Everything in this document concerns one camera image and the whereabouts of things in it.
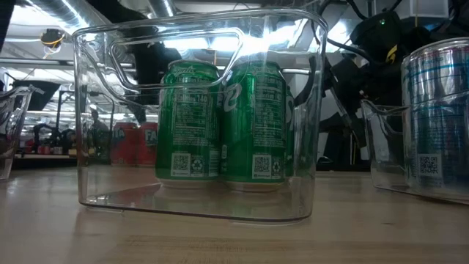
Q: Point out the black banner white lettering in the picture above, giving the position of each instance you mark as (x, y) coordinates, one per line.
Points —
(40, 93)

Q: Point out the black metal table frame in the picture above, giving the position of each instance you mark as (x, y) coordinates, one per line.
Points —
(5, 22)

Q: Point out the dark background workbench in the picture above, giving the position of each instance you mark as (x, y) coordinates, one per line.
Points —
(44, 161)

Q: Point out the white slim can teal print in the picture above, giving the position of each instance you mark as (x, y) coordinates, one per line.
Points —
(436, 128)

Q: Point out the black background machine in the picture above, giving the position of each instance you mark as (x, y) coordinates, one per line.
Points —
(40, 133)

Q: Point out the clear plastic bin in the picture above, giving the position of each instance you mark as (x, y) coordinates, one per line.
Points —
(121, 198)
(14, 121)
(388, 172)

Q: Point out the black stand pole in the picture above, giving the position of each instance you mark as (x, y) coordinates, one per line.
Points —
(58, 110)

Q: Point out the person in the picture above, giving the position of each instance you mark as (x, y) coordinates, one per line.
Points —
(96, 128)

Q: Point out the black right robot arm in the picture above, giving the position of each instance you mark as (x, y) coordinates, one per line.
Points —
(373, 33)

